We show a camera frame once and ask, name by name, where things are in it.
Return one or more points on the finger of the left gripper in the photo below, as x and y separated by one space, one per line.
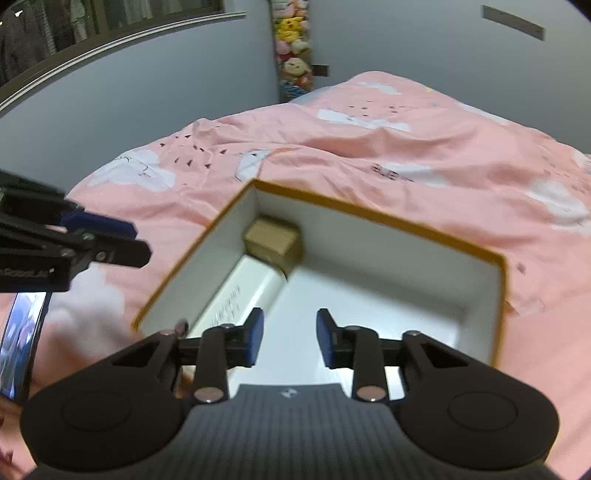
94 248
81 220

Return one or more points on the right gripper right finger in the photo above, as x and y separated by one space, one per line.
357 349

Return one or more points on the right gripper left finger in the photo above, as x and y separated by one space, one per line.
222 348

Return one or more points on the long white box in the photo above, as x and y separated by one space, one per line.
251 284

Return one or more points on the small gold box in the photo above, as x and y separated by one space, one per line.
274 242

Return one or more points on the smartphone with screen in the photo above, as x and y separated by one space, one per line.
19 344

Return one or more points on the orange cardboard storage box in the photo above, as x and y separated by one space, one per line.
367 268

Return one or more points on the pink printed bed quilt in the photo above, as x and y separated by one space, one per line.
108 402

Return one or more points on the plush toy pile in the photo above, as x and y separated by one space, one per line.
292 47

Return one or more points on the dark window frame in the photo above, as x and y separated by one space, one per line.
43 39

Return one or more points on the grey wall strip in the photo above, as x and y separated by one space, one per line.
514 22

